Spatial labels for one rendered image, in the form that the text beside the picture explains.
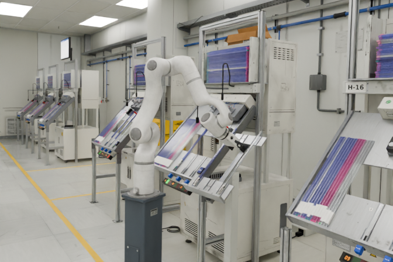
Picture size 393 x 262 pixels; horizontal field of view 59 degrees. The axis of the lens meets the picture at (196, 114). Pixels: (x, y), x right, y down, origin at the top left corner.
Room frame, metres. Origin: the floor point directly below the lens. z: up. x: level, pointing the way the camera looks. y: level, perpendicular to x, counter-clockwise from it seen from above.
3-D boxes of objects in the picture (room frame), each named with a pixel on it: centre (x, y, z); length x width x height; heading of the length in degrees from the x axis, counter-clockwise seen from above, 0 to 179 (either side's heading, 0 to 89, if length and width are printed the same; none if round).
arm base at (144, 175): (2.02, 0.30, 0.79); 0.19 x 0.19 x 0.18
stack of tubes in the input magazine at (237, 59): (2.79, -0.27, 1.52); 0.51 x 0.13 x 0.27; 35
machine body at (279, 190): (2.91, -0.34, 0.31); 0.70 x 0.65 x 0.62; 35
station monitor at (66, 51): (6.69, 2.47, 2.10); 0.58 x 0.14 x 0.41; 35
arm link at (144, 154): (2.05, 0.29, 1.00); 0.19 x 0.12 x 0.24; 161
